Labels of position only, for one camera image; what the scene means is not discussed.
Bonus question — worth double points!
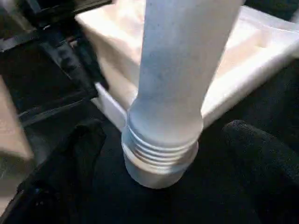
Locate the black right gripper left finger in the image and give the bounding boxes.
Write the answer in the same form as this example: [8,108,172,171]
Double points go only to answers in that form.
[0,119,107,224]

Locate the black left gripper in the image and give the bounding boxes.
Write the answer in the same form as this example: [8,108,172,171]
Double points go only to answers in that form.
[0,0,114,92]

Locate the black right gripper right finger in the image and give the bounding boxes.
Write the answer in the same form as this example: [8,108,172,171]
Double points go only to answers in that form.
[221,120,299,224]

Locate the white plastic table top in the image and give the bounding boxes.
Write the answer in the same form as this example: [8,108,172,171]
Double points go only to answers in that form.
[75,0,299,137]

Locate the white plastic table leg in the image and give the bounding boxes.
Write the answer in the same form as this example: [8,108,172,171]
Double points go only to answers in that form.
[121,0,246,190]

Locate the black work mat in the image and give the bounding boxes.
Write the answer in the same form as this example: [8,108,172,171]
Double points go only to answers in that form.
[0,28,299,224]

